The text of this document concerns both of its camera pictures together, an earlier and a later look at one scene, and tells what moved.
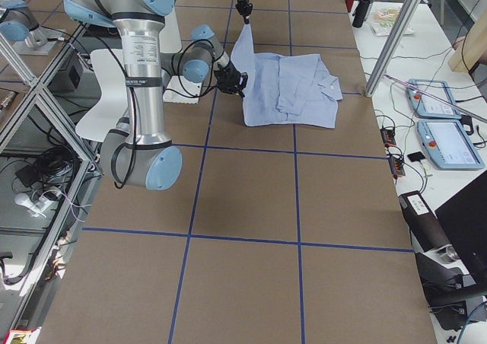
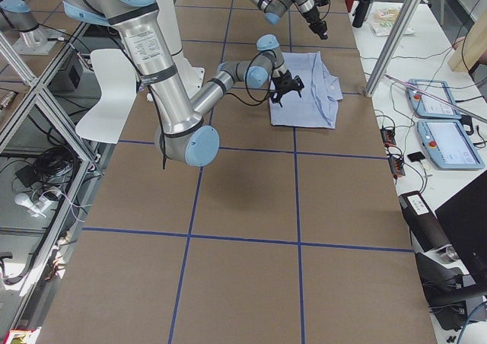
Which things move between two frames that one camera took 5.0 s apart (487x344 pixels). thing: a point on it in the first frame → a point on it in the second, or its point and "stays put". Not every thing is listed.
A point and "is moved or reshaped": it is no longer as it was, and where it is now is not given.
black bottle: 361,10 stays put
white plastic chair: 112,107 stays put
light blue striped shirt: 285,90 is moved or reshaped
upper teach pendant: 427,106 stays put
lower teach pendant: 449,144 stays put
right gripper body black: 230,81 → 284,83
